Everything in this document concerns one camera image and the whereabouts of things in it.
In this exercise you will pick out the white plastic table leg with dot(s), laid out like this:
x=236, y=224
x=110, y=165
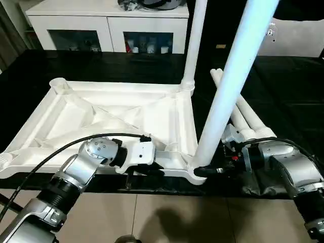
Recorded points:
x=193, y=38
x=233, y=76
x=254, y=119
x=213, y=73

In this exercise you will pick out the white plastic table top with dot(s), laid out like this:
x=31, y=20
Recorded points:
x=101, y=101

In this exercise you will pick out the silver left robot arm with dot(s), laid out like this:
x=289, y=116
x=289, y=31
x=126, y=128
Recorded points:
x=96, y=152

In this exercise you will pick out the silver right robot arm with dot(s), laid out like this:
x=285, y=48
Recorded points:
x=298, y=172

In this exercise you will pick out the dark round robot body part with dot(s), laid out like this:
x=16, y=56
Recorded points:
x=127, y=239

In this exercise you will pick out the black work mat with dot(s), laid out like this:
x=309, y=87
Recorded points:
x=291, y=88

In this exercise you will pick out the small white cup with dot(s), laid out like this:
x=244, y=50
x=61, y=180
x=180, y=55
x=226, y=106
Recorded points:
x=164, y=49

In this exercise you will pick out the white patterned jar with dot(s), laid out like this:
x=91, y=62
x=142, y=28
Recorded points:
x=151, y=48

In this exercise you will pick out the red packet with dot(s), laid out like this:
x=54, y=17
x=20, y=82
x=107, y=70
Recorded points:
x=129, y=46

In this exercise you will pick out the black speaker with gold label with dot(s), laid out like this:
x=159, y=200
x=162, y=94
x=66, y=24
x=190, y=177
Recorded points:
x=220, y=25

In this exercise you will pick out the grey cushion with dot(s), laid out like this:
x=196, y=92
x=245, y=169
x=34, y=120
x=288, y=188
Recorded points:
x=298, y=38

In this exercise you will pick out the grey helmet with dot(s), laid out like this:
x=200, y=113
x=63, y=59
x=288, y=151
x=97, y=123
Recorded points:
x=162, y=3

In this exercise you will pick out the white sideboard with glass doors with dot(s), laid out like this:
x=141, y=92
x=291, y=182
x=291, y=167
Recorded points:
x=76, y=20

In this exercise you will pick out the grey curtain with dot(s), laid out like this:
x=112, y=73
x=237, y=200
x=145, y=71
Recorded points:
x=10, y=30

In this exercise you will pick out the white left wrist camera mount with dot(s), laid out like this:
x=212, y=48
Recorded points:
x=141, y=154

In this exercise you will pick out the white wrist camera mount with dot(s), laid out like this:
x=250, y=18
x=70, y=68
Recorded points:
x=231, y=132
x=141, y=154

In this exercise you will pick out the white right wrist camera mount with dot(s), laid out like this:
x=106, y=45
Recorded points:
x=231, y=132

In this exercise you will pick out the black metal frame leg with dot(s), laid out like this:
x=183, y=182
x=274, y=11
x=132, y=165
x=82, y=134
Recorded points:
x=10, y=202

